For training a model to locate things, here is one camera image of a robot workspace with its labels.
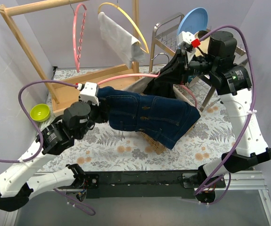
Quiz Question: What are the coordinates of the pink hanger front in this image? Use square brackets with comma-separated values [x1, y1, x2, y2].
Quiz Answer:
[97, 53, 198, 109]

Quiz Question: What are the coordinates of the pink hanger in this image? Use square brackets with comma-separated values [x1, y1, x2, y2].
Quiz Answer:
[97, 53, 198, 109]
[73, 3, 87, 73]

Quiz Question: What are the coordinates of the blue denim skirt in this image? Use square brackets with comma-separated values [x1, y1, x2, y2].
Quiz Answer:
[98, 87, 200, 149]

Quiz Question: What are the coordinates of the white skirt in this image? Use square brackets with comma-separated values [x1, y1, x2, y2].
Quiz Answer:
[98, 12, 145, 69]

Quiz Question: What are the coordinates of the yellow hanger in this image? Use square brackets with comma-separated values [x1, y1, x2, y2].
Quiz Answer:
[98, 2, 149, 54]

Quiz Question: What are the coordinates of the black garment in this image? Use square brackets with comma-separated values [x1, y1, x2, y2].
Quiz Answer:
[142, 79, 176, 99]

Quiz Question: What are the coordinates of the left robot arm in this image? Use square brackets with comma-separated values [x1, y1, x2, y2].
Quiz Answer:
[0, 98, 109, 212]

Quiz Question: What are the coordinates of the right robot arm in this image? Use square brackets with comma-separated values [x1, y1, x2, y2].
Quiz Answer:
[158, 31, 271, 190]

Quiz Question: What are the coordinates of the pink hanger rear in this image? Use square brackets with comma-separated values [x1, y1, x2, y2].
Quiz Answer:
[73, 3, 87, 73]

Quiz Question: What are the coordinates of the cream plate black spot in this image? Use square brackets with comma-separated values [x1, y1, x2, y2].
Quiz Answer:
[195, 30, 210, 57]

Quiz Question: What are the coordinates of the wicker laundry basket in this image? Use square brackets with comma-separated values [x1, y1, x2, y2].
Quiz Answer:
[123, 77, 197, 154]

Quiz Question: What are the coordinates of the metal dish rack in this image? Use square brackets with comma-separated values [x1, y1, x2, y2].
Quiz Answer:
[149, 8, 248, 111]

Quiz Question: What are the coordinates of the floral tablecloth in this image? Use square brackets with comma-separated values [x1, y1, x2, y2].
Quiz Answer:
[28, 65, 249, 171]

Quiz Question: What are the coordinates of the wooden clothes rack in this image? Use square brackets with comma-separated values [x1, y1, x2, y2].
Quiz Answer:
[0, 0, 140, 116]

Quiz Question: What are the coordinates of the blue plate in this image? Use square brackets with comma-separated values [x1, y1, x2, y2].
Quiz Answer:
[176, 7, 208, 48]

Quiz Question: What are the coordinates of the green bowl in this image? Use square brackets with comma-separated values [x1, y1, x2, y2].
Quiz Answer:
[30, 104, 50, 122]

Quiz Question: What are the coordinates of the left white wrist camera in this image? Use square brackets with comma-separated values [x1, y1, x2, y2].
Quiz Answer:
[76, 82, 99, 106]

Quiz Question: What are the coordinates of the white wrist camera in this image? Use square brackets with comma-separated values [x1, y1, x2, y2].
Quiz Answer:
[177, 31, 202, 61]
[76, 82, 99, 106]

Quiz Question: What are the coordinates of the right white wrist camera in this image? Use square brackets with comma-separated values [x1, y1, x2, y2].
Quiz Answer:
[177, 31, 202, 61]

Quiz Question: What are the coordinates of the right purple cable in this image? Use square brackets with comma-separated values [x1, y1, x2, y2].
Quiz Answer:
[194, 25, 256, 205]

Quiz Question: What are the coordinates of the purple cable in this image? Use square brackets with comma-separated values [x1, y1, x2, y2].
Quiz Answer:
[194, 25, 256, 205]
[0, 80, 96, 216]

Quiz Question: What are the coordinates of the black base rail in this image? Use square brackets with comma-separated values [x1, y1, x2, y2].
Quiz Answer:
[78, 169, 228, 200]

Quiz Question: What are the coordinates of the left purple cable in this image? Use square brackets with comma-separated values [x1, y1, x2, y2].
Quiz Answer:
[0, 80, 96, 216]

